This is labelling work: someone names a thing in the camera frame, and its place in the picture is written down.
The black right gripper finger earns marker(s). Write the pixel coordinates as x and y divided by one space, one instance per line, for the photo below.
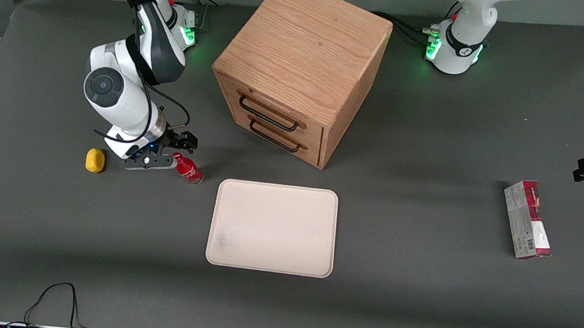
174 140
189 142

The red coke bottle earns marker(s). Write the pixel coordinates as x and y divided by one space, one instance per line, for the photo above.
191 172

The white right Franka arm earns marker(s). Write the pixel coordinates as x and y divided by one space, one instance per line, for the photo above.
118 101

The beige rectangular tray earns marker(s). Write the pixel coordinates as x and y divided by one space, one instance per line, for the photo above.
273 228

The yellow lemon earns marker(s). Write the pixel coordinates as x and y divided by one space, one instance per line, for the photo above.
95 161

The red and grey carton box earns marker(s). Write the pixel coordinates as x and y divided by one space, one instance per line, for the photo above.
527 221

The wooden drawer front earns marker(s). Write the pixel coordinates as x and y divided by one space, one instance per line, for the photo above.
312 155
311 134

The wooden drawer cabinet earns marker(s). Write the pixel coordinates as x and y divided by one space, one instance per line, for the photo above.
308 44

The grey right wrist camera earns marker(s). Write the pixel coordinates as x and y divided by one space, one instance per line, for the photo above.
150 161

